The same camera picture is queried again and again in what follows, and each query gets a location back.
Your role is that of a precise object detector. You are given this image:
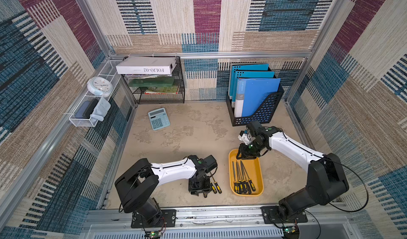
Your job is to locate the yellow plastic storage tray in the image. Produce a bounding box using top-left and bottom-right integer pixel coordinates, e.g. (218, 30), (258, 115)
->
(229, 149), (264, 197)

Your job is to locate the file tool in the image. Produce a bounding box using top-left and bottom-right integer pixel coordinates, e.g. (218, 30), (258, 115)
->
(211, 174), (222, 194)
(239, 163), (244, 181)
(210, 174), (218, 194)
(240, 161), (256, 194)
(232, 162), (238, 193)
(240, 161), (252, 195)
(234, 176), (241, 194)
(242, 180), (251, 195)
(236, 161), (243, 194)

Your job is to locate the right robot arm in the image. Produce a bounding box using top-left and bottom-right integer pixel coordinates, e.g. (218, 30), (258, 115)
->
(236, 121), (349, 221)

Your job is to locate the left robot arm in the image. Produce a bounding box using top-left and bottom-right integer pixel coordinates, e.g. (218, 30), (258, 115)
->
(114, 155), (218, 226)

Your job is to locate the black mesh file holder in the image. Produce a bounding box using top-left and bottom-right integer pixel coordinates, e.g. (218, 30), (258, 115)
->
(225, 85), (284, 127)

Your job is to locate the white folio box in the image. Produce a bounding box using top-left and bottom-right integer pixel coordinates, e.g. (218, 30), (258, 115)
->
(116, 56), (177, 75)

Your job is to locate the front blue folder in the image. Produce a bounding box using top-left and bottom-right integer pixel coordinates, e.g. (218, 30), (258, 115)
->
(234, 78), (280, 118)

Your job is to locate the light blue calculator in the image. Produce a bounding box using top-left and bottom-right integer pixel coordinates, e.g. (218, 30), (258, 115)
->
(148, 108), (170, 131)

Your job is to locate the middle teal folder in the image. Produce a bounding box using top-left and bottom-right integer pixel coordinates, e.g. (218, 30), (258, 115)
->
(229, 70), (275, 103)

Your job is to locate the teal folder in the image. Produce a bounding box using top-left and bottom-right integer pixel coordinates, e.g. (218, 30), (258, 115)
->
(229, 63), (269, 99)
(229, 70), (275, 103)

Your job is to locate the rear teal folder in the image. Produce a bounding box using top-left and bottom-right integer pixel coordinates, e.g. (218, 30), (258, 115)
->
(229, 63), (269, 99)

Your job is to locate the green book on shelf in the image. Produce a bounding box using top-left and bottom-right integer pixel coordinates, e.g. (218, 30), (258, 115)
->
(128, 76), (176, 88)

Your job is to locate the light blue cloth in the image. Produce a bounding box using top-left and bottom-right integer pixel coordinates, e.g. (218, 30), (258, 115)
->
(90, 97), (111, 123)

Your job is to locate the dark blue case in basket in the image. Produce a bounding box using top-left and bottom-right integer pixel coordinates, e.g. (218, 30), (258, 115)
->
(75, 99), (99, 119)

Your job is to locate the white round clock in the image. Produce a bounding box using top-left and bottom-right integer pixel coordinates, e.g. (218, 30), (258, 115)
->
(87, 76), (113, 98)

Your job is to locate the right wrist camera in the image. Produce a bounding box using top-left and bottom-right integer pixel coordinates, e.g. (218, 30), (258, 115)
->
(238, 130), (252, 145)

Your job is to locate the aluminium front rail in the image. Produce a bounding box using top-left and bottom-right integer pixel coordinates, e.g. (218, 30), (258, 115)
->
(80, 204), (362, 239)

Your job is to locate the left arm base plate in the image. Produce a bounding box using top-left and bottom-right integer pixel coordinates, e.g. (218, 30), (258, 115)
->
(130, 209), (177, 228)

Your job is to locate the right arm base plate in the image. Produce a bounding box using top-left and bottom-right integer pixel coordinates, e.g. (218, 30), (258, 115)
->
(260, 206), (308, 224)

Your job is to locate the black wire desk shelf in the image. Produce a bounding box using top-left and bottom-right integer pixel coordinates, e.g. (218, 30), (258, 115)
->
(124, 56), (185, 105)

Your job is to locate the white wire wall basket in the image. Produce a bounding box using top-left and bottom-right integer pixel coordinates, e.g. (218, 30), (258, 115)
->
(69, 60), (121, 127)

